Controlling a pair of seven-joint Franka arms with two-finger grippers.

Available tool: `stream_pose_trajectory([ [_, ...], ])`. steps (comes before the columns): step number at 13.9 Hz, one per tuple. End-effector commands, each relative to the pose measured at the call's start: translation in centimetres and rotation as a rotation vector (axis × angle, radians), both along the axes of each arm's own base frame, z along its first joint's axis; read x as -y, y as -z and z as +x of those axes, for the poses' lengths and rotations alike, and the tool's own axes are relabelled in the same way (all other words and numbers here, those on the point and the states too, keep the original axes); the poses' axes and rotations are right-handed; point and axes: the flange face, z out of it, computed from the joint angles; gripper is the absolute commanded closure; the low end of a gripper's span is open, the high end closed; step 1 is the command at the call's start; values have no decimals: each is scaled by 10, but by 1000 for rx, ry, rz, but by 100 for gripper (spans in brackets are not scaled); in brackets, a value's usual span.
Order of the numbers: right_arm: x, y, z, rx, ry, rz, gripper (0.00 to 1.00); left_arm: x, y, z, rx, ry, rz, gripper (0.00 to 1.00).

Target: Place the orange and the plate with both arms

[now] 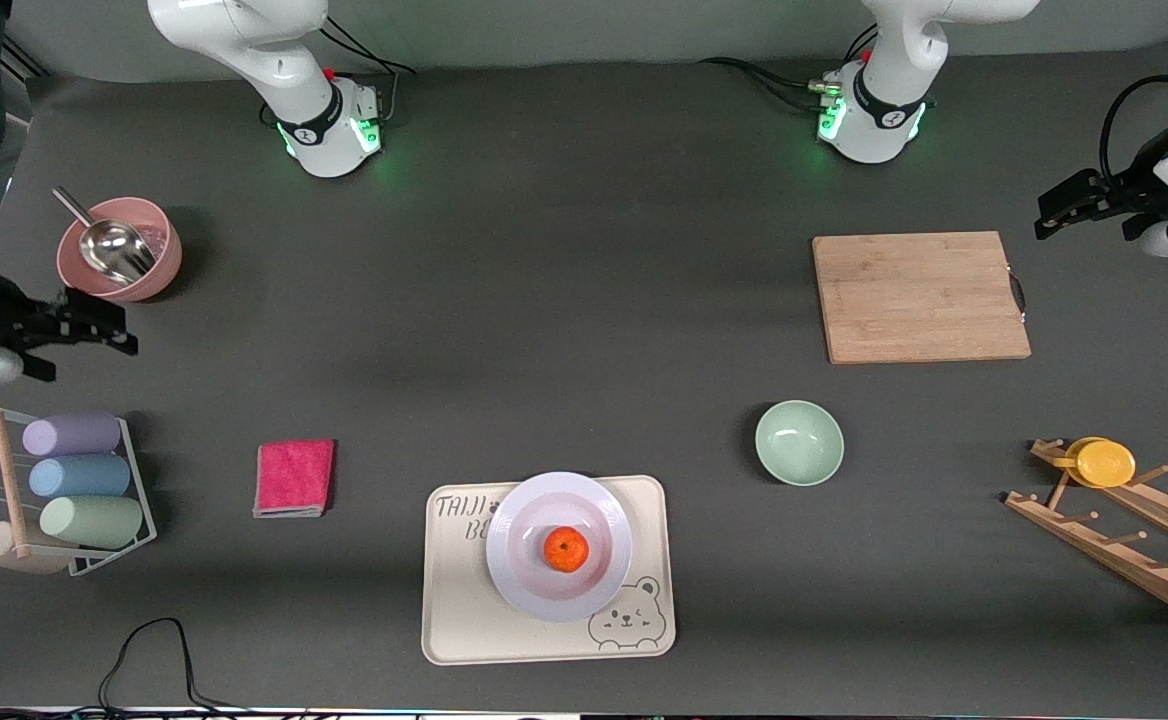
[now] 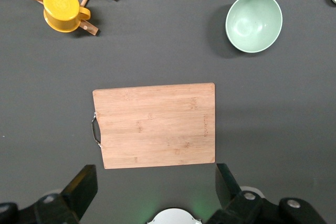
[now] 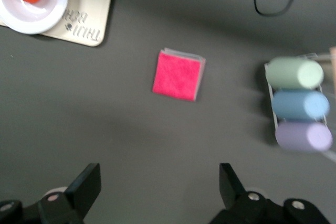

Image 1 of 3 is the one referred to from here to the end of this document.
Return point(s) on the pink folded cloth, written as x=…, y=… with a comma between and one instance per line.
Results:
x=294, y=478

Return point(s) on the grey metal frame rail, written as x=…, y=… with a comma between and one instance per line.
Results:
x=24, y=58

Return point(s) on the metal scoop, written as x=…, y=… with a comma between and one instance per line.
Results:
x=119, y=252

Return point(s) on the yellow cup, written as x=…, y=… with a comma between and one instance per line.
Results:
x=1104, y=464

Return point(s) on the purple cup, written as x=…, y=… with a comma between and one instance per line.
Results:
x=74, y=435

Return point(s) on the pink bowl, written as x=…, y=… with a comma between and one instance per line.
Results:
x=169, y=260

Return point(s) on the pale green bowl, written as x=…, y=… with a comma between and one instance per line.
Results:
x=799, y=445

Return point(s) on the green cup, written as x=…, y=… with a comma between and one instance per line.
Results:
x=94, y=521

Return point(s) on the wooden cutting board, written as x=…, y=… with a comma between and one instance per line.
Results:
x=919, y=298

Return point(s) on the wooden peg drying rack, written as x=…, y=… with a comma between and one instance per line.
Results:
x=1124, y=565

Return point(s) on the orange fruit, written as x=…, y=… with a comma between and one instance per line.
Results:
x=567, y=550

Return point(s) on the cream bear print tray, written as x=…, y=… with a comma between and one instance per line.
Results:
x=464, y=625

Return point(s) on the blue cup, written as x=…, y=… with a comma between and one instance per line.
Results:
x=84, y=477

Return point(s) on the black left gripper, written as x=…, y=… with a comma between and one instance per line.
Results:
x=1127, y=190

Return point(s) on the white round plate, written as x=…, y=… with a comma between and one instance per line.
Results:
x=534, y=590

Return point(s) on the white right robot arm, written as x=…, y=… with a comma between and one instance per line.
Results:
x=274, y=60

